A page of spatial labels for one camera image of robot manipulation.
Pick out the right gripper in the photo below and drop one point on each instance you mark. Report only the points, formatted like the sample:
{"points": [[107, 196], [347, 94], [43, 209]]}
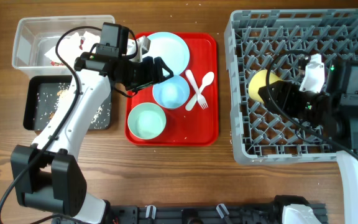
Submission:
{"points": [[277, 89]]}

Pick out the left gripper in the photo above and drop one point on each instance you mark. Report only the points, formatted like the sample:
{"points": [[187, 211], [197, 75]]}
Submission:
{"points": [[152, 74]]}

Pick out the green bowl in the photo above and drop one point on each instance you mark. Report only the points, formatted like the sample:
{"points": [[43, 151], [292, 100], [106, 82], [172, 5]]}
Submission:
{"points": [[146, 121]]}

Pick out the yellow plastic cup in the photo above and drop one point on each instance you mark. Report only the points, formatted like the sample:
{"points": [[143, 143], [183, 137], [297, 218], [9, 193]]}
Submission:
{"points": [[258, 81]]}

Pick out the white napkin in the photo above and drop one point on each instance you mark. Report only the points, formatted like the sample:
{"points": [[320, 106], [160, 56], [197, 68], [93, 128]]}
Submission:
{"points": [[88, 39]]}

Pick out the red snack wrapper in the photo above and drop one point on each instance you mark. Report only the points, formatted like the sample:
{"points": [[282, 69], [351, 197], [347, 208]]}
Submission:
{"points": [[68, 49]]}

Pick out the rice and food leftovers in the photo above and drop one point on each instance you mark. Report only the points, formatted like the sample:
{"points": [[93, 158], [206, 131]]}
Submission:
{"points": [[48, 101]]}

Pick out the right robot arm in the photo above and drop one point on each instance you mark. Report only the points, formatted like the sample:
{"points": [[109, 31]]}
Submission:
{"points": [[334, 107]]}

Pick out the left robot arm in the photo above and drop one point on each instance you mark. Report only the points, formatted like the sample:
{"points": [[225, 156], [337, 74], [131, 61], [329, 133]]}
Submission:
{"points": [[46, 173]]}

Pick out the grey dishwasher rack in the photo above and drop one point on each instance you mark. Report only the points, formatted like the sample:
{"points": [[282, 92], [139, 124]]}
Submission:
{"points": [[275, 40]]}

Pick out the light blue bowl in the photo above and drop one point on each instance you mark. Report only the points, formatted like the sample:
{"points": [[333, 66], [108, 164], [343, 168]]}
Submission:
{"points": [[172, 93]]}

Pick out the light blue plate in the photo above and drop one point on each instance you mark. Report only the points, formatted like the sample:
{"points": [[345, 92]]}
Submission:
{"points": [[171, 48]]}

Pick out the white plastic fork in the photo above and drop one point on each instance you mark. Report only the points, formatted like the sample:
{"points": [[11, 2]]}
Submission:
{"points": [[196, 88]]}

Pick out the white plastic spoon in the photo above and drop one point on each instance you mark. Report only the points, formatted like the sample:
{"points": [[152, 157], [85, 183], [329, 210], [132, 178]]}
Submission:
{"points": [[207, 80]]}

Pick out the red serving tray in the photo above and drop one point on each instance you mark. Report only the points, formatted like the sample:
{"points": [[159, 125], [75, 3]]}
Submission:
{"points": [[197, 127]]}

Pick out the black plastic tray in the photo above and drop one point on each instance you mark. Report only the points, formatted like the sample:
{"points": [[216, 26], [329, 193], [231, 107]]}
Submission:
{"points": [[32, 96]]}

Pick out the clear plastic bin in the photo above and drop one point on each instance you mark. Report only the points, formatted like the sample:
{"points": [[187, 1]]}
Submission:
{"points": [[36, 37]]}

